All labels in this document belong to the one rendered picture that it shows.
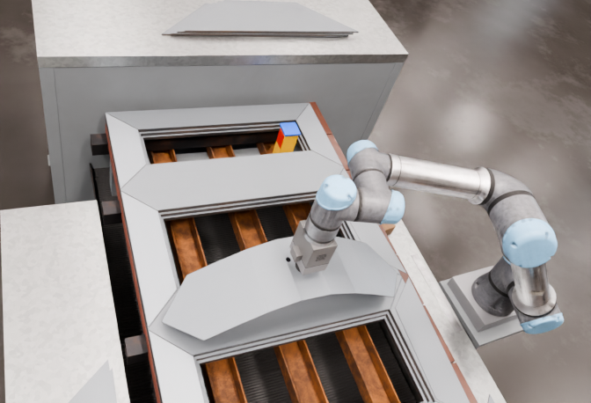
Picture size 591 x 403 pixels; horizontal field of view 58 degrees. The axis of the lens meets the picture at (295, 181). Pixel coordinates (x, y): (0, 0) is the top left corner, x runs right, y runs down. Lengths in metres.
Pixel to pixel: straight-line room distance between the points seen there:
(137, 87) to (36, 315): 0.77
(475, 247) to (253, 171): 1.70
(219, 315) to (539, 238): 0.76
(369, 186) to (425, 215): 1.94
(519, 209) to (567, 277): 2.02
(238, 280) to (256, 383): 0.45
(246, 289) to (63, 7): 1.13
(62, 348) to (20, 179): 1.45
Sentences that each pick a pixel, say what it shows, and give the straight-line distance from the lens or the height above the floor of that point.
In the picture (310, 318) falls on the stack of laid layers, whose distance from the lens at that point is 1.48.
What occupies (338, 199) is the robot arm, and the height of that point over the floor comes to 1.32.
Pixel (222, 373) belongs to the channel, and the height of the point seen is 0.68.
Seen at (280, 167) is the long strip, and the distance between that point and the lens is 1.78.
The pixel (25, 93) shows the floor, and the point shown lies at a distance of 3.26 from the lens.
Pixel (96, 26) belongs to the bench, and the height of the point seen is 1.05.
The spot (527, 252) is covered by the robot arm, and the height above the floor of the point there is 1.23.
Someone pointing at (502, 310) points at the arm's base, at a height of 0.76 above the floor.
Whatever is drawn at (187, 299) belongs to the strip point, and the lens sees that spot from 1.37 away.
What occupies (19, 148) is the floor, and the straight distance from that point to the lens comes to 2.96.
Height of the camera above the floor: 2.10
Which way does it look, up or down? 45 degrees down
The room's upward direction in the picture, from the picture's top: 20 degrees clockwise
